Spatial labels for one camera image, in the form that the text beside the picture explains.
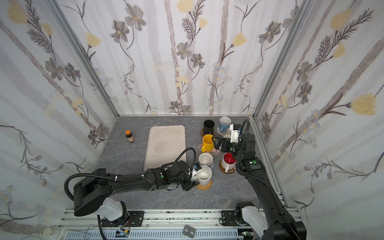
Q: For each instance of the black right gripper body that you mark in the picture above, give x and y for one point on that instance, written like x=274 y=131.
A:
x=224 y=144

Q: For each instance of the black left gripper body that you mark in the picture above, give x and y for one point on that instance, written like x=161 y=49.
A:
x=189 y=181

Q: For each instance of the pink flower silicone coaster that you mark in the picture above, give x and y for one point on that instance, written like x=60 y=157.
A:
x=214 y=152

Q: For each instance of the multicolour woven round coaster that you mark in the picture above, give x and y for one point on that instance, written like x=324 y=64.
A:
x=227 y=132

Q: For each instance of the yellow cup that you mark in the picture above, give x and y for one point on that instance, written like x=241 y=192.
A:
x=207 y=144

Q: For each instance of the white mug red interior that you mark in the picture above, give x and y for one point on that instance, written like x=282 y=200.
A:
x=228 y=158

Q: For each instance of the blue floral mug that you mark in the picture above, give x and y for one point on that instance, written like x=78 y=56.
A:
x=225 y=123

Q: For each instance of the black cup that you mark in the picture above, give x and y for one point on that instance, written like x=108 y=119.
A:
x=209 y=127

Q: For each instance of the lavender white cup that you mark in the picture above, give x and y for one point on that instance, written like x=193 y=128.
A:
x=206 y=157

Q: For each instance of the white speckled mug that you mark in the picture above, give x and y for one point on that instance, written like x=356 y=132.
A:
x=202 y=176

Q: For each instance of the glossy brown round coaster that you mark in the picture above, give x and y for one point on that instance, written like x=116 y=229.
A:
x=227 y=168

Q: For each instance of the rattan wicker round coaster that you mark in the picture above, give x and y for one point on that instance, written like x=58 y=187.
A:
x=205 y=187

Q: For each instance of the beige plastic tray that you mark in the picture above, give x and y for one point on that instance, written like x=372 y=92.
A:
x=165 y=144

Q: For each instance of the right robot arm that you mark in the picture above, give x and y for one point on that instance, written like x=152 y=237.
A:
x=264 y=195

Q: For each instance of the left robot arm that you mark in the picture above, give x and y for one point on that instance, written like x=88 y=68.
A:
x=91 y=192

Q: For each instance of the brown bottle orange cap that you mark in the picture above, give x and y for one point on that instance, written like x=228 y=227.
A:
x=129 y=136

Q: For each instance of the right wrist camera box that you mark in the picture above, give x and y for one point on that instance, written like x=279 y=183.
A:
x=235 y=132

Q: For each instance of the aluminium frame rail base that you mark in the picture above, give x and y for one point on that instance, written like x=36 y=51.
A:
x=211 y=224

